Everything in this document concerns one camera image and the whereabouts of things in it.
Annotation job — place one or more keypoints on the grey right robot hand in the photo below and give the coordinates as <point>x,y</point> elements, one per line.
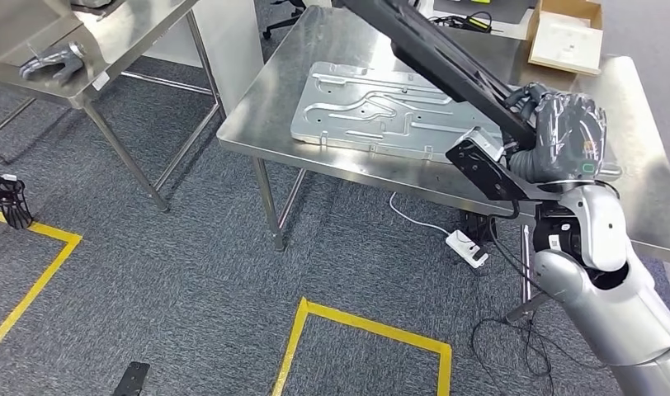
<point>570,142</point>

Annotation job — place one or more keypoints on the long black plastic part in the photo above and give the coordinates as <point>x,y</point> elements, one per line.
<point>439,60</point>

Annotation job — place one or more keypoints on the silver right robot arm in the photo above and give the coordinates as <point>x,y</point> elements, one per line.
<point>625,317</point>

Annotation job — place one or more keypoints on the stainless steel workbench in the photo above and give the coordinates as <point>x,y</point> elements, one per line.
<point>127,33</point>
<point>291,82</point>

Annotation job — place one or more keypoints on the white foam insert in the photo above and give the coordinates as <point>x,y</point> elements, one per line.
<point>567,43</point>

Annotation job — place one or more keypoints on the open cardboard box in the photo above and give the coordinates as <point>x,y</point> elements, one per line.
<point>537,33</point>

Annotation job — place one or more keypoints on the black flat box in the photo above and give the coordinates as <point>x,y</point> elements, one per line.
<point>477,227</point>

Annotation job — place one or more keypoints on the white power strip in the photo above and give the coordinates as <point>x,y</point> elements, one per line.
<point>466,248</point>

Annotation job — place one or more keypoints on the black charger with yellow label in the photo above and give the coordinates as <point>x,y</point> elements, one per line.
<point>474,23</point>

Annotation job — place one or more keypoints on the embossed grey metal plate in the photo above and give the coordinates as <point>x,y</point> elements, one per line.
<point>368,109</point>

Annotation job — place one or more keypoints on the yellow floor tape square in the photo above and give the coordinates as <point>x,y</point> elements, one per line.
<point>368,325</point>

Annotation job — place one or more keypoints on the black office chair base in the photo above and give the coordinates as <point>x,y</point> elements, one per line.
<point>283,24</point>

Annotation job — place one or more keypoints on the white cabinet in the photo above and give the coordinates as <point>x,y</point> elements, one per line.
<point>225,43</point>

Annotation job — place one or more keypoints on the small grey metal plate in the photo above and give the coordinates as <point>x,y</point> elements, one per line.
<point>92,2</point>

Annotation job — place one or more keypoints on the spare grey robot hand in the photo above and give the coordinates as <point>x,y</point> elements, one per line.
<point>56,60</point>

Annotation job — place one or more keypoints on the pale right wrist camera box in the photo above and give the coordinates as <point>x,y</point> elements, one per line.
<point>485,142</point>

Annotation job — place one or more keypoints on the black right wrist camera bracket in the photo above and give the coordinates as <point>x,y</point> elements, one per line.
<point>488,175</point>

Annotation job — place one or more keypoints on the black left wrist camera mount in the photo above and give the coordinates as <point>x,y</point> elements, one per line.
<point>131,380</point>

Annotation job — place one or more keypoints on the black lattice frame object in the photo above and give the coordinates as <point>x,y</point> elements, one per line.
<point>12,205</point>

